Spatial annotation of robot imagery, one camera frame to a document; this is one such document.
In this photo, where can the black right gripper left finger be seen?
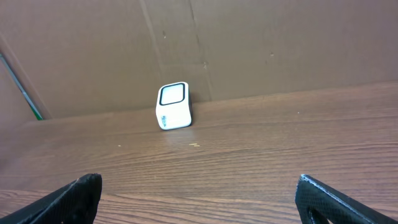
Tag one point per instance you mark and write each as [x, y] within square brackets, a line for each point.
[76, 202]

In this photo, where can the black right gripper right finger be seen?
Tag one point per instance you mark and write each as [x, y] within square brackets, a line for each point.
[319, 203]

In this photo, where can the white barcode scanner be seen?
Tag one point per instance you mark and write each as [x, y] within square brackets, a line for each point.
[174, 106]

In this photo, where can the green and grey pole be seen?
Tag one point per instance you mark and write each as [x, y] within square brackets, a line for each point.
[22, 89]

